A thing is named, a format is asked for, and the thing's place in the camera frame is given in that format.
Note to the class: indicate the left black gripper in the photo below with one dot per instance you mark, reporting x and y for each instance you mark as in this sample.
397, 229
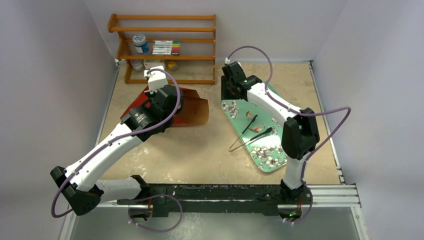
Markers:
150, 96

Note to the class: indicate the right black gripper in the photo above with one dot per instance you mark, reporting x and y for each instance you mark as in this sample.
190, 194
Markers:
230, 71

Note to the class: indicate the green floral tray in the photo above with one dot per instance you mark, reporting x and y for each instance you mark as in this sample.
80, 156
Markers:
257, 132

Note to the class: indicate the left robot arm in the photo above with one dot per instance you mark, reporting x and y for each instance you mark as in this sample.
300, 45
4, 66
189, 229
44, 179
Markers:
80, 182

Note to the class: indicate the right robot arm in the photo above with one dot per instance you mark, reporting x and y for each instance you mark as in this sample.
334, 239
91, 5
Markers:
300, 133

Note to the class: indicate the yellow green cube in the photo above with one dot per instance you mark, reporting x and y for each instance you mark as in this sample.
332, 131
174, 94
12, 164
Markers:
172, 65

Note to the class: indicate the white small box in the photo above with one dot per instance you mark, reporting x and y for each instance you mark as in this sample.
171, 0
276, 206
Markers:
152, 63

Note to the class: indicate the small clear jar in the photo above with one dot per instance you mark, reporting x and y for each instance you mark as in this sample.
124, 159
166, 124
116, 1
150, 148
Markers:
137, 64

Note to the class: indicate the pack of coloured markers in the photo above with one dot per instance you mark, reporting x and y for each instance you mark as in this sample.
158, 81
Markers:
166, 47

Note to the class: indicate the wooden shelf rack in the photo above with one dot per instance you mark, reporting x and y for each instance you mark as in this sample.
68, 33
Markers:
198, 36

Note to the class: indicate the blue lidded jar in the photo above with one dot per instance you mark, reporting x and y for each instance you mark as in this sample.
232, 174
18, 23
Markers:
140, 43

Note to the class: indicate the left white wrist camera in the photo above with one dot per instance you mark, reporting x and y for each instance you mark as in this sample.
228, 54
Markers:
156, 79

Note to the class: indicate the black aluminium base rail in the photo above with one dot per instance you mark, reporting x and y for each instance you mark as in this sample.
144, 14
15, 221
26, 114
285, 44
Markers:
265, 199

